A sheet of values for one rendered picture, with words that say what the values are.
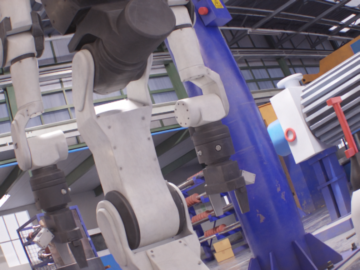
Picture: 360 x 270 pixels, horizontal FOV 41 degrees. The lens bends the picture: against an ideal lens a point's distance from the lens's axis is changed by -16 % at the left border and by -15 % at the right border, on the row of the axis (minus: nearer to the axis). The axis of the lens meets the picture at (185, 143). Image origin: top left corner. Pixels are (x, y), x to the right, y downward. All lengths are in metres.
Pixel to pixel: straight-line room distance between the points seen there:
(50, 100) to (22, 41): 10.85
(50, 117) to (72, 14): 10.61
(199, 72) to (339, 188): 3.81
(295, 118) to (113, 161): 3.82
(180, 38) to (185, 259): 0.52
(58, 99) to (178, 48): 10.81
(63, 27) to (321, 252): 2.08
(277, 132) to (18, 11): 4.28
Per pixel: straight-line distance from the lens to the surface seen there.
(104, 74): 1.15
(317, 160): 5.07
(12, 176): 11.73
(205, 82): 1.36
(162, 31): 1.05
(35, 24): 1.18
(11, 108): 11.02
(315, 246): 2.92
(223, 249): 9.88
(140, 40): 1.04
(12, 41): 1.15
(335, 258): 2.91
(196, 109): 1.28
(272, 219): 2.80
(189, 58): 1.32
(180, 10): 1.37
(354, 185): 1.94
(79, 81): 1.18
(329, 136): 4.86
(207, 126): 1.30
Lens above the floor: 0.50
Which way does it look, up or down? 10 degrees up
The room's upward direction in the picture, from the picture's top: 22 degrees counter-clockwise
